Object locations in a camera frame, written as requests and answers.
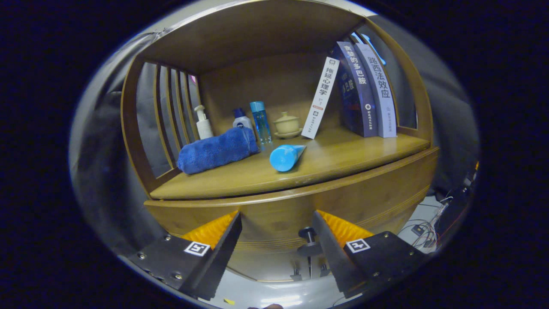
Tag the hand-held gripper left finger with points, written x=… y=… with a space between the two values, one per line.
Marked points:
x=221 y=257

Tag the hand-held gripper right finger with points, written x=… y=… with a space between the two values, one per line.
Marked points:
x=334 y=257

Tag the light blue tube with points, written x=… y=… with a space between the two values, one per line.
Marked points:
x=284 y=158

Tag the wooden cabinet door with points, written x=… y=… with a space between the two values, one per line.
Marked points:
x=318 y=264
x=266 y=264

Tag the wooden countertop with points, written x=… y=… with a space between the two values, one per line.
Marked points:
x=343 y=159

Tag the wooden cabinet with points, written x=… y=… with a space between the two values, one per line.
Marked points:
x=266 y=86

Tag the blue rolled towel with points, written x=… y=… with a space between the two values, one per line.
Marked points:
x=214 y=150

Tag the white pump bottle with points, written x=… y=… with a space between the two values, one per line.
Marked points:
x=204 y=128

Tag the white bottle with blue cap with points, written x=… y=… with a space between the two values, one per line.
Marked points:
x=242 y=122

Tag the clear blue bottle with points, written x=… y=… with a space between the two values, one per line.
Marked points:
x=260 y=122

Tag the beige lidded teacup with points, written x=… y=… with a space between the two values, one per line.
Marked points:
x=287 y=124

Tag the white book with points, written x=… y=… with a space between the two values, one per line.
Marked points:
x=321 y=96

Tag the dark blue book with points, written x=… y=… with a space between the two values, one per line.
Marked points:
x=358 y=92

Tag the light purple book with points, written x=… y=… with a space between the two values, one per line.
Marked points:
x=381 y=92

